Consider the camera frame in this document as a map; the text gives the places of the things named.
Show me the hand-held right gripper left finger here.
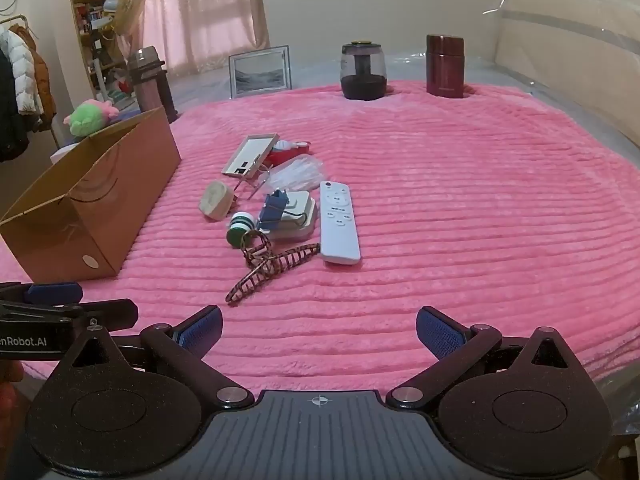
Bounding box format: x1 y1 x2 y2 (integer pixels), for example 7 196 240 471
52 306 255 411

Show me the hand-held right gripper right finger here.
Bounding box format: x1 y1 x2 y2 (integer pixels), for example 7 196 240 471
386 306 588 411

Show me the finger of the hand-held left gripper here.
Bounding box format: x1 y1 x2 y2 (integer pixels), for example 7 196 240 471
0 299 138 333
0 282 83 306

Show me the brown hair claw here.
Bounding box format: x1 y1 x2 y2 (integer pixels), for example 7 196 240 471
225 230 321 306

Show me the brown cardboard box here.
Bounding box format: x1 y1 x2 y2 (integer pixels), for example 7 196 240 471
0 106 182 283

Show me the green and white spool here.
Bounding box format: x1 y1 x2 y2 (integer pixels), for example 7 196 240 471
226 211 257 249

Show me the cream plug adapter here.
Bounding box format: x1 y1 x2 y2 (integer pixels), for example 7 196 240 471
199 180 237 222

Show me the blue binder clip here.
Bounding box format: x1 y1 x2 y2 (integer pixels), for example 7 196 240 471
256 187 306 233

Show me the white square container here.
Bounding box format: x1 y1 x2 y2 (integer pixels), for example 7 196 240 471
265 191 318 241

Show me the white remote control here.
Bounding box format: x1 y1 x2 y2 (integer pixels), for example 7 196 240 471
319 180 362 265

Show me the metal wire stand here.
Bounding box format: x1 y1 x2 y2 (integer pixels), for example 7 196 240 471
232 157 273 201

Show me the clear plastic packet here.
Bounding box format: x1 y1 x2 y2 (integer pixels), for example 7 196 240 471
267 155 327 193

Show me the red and white toy figure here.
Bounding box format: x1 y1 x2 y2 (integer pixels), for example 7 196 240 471
262 139 311 168

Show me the blue and white box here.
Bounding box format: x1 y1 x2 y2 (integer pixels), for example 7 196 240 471
50 142 78 166

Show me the green and pink plush toy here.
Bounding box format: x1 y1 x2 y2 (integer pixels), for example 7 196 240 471
63 100 118 137

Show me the brown jacket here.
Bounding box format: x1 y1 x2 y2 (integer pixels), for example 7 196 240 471
10 24 57 121

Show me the white puffer jacket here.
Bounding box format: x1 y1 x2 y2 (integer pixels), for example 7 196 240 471
0 27 46 116

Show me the maroon thermos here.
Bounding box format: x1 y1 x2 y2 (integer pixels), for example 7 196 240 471
426 34 466 98

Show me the dark glass jar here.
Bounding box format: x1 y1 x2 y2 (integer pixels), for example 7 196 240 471
340 40 388 101

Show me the clothes rack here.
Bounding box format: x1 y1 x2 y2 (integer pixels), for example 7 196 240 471
0 14 58 146

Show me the standing fan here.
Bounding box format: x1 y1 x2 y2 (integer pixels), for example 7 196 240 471
102 0 149 101

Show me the plastic-wrapped bed headboard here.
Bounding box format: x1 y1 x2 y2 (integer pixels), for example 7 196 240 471
492 0 640 151

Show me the pink curtain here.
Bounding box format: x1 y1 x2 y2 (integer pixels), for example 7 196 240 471
105 0 271 78

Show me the brown flask with black handle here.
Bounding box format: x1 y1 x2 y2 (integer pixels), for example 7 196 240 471
126 46 179 123

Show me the silver picture frame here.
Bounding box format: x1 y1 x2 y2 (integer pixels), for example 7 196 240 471
229 45 292 100

